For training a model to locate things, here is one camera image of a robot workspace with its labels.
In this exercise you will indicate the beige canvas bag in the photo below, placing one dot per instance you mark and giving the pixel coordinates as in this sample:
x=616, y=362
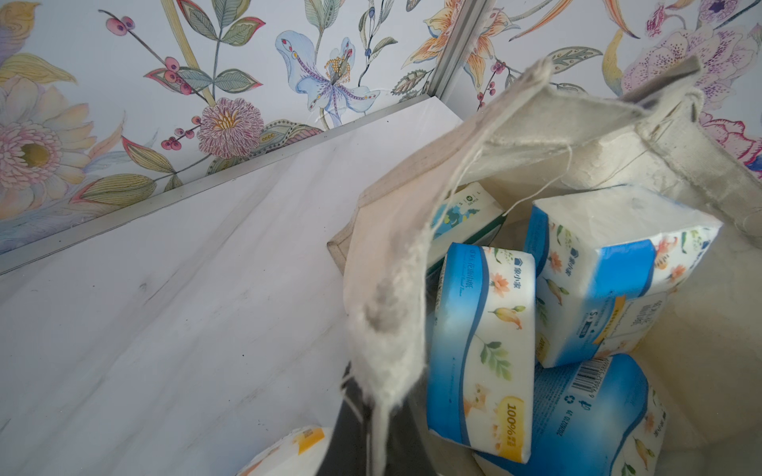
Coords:
x=704, y=357

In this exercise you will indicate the blue floral tissue pack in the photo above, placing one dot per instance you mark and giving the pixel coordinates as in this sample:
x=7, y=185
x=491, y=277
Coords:
x=607, y=262

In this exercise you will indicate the blue tissue pack by bag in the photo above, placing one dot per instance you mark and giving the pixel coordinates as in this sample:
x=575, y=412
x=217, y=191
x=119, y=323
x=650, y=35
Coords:
x=301, y=452

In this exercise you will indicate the aluminium corner post right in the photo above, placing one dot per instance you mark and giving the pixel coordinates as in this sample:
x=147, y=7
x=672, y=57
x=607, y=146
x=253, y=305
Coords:
x=465, y=32

